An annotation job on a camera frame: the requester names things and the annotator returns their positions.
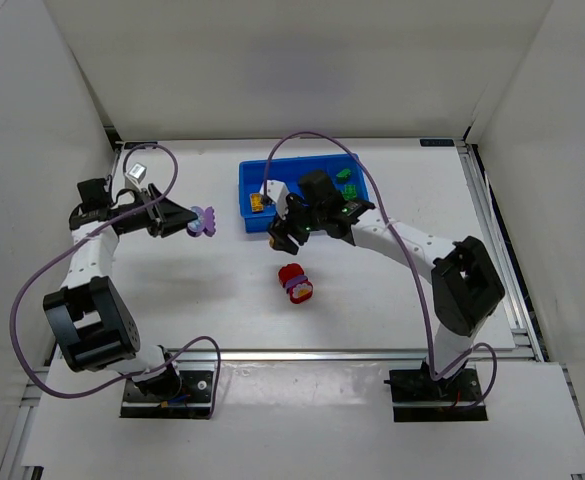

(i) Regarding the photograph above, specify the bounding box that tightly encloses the green number two lego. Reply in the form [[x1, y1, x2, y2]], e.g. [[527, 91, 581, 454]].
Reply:
[[342, 184, 358, 201]]

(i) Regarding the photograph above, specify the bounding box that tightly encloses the purple flower lego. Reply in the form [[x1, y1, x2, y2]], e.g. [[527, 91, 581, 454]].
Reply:
[[186, 206, 216, 238]]

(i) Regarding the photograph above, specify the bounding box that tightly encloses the red flower lego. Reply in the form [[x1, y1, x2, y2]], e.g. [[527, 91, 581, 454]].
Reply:
[[288, 281, 313, 304]]

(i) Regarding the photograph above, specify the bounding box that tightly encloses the red green curved lego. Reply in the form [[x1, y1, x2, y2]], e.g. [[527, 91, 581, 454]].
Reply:
[[336, 168, 352, 183]]

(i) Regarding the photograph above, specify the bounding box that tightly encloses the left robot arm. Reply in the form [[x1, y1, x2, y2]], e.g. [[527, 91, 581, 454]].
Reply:
[[43, 178, 206, 400]]

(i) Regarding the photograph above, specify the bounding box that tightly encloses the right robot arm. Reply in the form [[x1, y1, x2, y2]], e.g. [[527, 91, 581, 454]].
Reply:
[[260, 170, 505, 381]]

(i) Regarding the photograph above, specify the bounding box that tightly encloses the blue divided bin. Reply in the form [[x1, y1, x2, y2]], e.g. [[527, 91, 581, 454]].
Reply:
[[238, 153, 369, 234]]

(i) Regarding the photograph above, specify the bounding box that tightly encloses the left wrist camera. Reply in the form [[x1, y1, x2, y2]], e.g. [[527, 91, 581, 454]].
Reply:
[[124, 163, 147, 191]]

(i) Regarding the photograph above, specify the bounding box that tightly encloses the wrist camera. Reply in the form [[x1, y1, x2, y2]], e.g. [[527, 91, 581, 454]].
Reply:
[[260, 180, 290, 219], [124, 163, 147, 191]]

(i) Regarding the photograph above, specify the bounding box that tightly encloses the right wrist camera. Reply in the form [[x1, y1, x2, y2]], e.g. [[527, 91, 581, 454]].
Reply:
[[260, 180, 290, 219]]

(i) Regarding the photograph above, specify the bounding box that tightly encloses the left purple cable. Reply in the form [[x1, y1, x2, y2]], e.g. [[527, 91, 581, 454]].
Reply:
[[9, 143, 222, 420]]

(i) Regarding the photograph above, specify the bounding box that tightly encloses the aluminium frame rail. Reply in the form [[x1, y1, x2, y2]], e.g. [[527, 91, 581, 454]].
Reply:
[[46, 347, 543, 362]]

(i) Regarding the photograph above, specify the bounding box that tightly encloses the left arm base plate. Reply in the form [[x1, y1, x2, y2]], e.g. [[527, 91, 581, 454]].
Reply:
[[119, 364, 217, 420]]

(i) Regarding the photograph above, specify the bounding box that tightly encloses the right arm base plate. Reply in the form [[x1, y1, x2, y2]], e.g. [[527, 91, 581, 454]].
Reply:
[[384, 363, 488, 423]]

